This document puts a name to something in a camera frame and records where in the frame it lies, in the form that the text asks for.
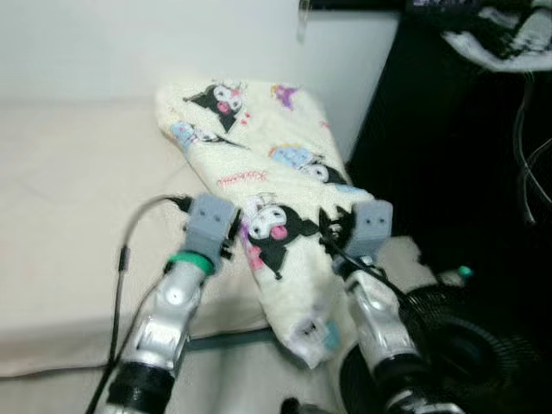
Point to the teal bed frame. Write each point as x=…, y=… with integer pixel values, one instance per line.
x=233, y=339

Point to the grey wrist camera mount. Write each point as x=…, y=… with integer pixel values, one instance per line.
x=211, y=220
x=373, y=224

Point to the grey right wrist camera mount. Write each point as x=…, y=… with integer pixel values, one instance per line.
x=373, y=224

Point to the clear bottle with green cap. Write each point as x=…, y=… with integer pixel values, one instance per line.
x=464, y=272

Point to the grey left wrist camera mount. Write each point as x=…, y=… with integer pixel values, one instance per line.
x=211, y=220

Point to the grey right robot leg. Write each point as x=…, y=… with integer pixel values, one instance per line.
x=297, y=407

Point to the black desk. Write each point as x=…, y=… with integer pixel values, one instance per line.
x=431, y=129

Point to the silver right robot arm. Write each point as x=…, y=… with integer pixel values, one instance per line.
x=379, y=332

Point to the white and black fabric heap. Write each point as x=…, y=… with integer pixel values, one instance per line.
x=500, y=39

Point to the black round fan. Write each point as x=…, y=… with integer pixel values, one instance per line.
x=483, y=345

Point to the cream cartoon print blanket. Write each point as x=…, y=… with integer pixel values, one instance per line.
x=259, y=147

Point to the cream sheeted mattress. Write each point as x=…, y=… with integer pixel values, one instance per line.
x=69, y=216

